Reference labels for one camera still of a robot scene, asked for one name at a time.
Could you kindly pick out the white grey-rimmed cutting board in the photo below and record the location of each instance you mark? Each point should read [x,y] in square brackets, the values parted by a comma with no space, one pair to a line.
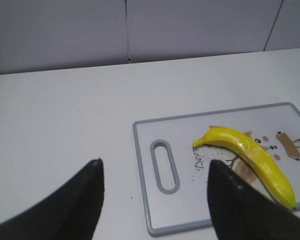
[174,176]

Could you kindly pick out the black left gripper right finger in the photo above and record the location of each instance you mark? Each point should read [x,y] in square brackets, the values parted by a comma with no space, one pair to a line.
[239,212]

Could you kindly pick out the yellow plastic banana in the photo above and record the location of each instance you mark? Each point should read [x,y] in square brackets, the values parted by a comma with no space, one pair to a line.
[256,157]

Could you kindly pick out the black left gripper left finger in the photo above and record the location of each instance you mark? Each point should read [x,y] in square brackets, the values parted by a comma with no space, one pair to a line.
[71,212]

